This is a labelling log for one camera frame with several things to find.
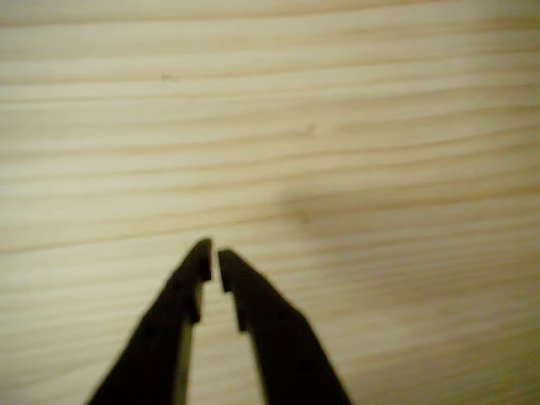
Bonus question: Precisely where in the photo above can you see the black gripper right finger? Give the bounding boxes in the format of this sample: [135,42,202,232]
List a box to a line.
[217,248,354,405]

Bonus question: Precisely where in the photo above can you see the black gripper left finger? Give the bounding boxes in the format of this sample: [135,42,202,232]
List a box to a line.
[86,238,213,405]

